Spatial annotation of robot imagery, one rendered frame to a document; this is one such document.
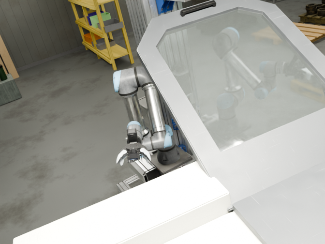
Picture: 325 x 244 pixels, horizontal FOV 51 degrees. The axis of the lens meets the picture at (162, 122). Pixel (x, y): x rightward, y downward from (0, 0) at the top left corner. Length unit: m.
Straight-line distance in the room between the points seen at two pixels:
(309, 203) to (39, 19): 8.42
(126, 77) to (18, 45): 7.31
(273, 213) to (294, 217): 0.06
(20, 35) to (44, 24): 0.64
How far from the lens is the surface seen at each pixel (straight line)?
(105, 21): 7.49
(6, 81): 7.27
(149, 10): 2.08
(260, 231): 1.10
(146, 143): 1.83
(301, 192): 1.22
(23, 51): 9.16
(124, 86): 1.93
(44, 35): 9.18
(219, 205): 1.17
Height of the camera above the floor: 2.33
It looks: 29 degrees down
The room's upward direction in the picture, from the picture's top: 14 degrees counter-clockwise
